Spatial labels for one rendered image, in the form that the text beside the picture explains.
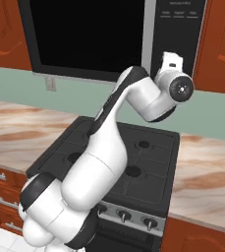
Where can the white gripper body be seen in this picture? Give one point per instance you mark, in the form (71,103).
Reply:
(173,57)

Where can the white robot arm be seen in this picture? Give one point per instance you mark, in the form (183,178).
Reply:
(99,164)

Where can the black microwave oven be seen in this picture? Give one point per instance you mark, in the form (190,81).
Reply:
(178,36)

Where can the black microwave door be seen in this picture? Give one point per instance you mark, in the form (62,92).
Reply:
(84,32)

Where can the black stove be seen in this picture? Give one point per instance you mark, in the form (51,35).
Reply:
(150,164)

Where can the silver stove knob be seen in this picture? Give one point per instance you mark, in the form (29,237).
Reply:
(149,223)
(124,215)
(101,208)

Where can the red-brown base cupboard door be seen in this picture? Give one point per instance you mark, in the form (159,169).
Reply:
(199,238)

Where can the red-brown wall cupboard door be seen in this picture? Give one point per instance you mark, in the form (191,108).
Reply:
(220,46)

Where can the grey wall socket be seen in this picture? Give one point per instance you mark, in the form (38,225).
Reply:
(50,84)

